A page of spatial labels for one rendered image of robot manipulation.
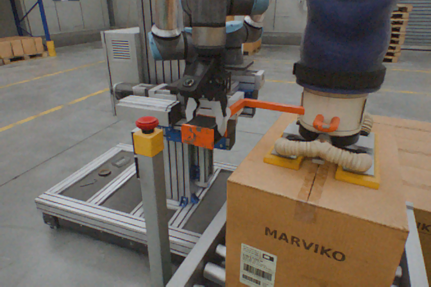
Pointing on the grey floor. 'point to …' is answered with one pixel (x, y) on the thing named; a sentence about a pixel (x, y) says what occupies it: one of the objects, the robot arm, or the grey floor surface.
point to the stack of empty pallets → (397, 31)
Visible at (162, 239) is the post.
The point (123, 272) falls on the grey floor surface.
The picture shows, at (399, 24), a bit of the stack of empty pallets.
